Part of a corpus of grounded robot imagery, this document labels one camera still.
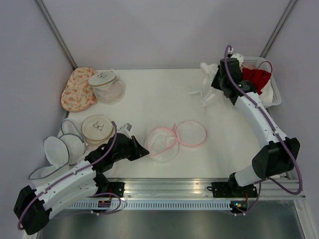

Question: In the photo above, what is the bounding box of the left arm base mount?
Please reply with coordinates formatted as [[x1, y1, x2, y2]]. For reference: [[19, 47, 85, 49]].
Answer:
[[94, 174, 125, 198]]

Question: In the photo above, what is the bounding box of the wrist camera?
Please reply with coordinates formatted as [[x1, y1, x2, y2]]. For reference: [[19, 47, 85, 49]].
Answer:
[[118, 123, 132, 138], [227, 47, 244, 66]]

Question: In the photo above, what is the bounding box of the aluminium rail with cable duct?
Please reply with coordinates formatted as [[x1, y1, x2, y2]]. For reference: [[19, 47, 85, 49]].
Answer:
[[64, 178, 306, 212]]

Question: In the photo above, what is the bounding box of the white plastic basket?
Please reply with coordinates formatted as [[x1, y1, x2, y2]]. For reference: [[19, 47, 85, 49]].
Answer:
[[244, 56, 282, 108]]

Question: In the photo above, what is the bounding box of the red and white bra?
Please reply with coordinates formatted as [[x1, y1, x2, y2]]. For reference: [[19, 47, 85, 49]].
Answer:
[[242, 61, 273, 95]]

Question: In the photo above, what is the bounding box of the floral peach laundry bag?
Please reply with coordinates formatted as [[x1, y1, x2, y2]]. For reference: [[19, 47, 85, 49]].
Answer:
[[61, 67, 98, 113]]

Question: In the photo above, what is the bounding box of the beige pink bra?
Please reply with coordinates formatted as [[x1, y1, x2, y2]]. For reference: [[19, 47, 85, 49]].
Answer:
[[240, 62, 257, 70]]

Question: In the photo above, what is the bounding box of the purple cable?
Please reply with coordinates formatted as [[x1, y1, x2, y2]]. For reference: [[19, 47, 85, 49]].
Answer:
[[16, 121, 123, 230], [223, 45, 304, 196]]

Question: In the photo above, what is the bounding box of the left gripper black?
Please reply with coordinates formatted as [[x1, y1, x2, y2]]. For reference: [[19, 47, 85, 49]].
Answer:
[[113, 135, 149, 162]]

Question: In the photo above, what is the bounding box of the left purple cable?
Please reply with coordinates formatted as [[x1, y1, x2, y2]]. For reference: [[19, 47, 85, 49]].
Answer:
[[16, 121, 123, 230]]

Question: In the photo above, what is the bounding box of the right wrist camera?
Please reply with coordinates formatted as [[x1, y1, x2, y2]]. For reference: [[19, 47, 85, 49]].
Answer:
[[227, 47, 244, 66]]

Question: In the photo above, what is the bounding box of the white bra in basket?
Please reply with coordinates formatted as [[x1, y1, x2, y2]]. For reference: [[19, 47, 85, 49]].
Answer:
[[259, 86, 273, 105]]

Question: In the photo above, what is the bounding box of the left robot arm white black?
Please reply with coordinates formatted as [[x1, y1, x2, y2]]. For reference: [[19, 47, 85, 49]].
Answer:
[[13, 133, 149, 235]]

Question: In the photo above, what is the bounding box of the white lace bra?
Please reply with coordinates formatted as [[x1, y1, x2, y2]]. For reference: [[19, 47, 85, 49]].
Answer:
[[187, 62, 218, 107]]

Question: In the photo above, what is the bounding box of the pink-trimmed mesh laundry bag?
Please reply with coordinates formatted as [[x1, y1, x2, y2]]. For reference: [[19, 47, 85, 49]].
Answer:
[[144, 120, 207, 163]]

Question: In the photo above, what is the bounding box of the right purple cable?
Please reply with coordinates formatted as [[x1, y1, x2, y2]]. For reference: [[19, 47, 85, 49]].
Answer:
[[223, 45, 304, 196]]

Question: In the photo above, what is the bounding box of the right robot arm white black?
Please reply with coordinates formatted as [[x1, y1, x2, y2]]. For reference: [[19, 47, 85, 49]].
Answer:
[[211, 57, 300, 197]]

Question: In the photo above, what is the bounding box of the beige mesh bag upper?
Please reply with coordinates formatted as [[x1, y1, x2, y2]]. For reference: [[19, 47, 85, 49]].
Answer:
[[88, 70, 126, 105]]

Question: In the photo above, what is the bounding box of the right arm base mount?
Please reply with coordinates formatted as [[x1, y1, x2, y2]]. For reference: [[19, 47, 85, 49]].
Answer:
[[207, 173, 258, 199]]

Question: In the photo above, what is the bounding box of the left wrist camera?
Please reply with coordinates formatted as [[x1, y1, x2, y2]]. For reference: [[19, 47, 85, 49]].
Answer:
[[118, 123, 132, 138]]

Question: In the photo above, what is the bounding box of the grey-trimmed white mesh bag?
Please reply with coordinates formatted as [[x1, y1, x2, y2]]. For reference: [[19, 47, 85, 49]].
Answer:
[[28, 119, 86, 181]]

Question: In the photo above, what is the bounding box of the beige glasses-print mesh bag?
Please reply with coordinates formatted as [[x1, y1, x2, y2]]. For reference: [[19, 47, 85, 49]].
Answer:
[[81, 115, 114, 145]]

